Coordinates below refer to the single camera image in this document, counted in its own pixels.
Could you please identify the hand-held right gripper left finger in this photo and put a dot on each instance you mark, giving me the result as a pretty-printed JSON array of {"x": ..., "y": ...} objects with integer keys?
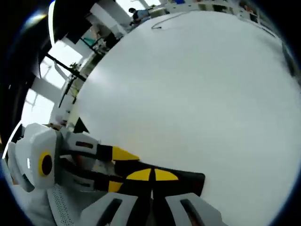
[{"x": 113, "y": 209}]

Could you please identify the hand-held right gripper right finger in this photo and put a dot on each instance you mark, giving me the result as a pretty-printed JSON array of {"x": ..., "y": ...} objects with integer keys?
[{"x": 188, "y": 209}]

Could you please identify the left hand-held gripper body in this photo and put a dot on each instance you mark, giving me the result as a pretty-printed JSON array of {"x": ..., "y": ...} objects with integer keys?
[{"x": 35, "y": 146}]

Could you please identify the black remote control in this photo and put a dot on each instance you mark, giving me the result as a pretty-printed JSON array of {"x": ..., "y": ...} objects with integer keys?
[{"x": 192, "y": 181}]

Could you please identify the black tripod stand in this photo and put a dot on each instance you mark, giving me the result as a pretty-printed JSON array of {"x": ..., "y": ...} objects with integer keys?
[{"x": 68, "y": 70}]

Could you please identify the ceiling light strips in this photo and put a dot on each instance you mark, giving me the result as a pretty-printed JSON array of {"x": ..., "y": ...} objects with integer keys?
[{"x": 51, "y": 23}]

